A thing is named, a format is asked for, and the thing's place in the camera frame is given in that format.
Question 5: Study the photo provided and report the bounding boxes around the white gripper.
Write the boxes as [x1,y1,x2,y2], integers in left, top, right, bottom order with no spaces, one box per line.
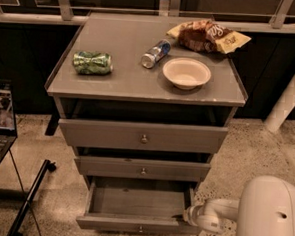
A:
[182,199,227,235]

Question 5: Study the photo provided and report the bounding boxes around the grey bottom drawer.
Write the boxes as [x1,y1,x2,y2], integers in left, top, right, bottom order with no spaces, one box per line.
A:
[76,177,201,235]

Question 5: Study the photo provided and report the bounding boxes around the grey drawer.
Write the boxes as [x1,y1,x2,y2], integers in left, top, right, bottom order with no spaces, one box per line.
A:
[59,119,228,154]
[76,177,201,235]
[75,156,211,182]

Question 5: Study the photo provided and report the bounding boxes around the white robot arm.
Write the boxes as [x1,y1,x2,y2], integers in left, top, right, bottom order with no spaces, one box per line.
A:
[183,175,295,236]

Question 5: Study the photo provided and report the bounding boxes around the grey top drawer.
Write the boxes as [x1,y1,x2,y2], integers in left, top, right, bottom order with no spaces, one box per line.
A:
[59,119,228,154]

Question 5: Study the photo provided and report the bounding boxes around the grey drawer cabinet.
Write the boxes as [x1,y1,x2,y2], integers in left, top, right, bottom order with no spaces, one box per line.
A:
[37,9,254,204]

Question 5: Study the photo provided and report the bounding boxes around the grey middle drawer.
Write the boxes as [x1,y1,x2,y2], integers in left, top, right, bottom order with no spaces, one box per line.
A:
[75,156,211,182]

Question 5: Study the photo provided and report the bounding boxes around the white paper bowl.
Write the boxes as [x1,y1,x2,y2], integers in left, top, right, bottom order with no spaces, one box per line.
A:
[162,58,211,90]

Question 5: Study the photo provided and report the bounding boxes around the white diagonal pole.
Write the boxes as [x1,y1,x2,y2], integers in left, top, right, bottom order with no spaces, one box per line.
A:
[264,73,295,133]

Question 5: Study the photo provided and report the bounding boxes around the blue silver soda can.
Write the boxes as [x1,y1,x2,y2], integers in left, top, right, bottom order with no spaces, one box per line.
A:
[141,40,171,69]

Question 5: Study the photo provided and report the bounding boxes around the brown yellow chip bag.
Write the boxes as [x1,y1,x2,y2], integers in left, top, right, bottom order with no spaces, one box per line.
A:
[167,19,251,54]

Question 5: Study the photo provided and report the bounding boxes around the crushed green soda can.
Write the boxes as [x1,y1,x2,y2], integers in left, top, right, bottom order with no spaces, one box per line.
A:
[73,51,113,75]

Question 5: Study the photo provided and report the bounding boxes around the metal window railing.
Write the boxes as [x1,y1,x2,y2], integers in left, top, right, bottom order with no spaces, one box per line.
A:
[0,0,295,33]

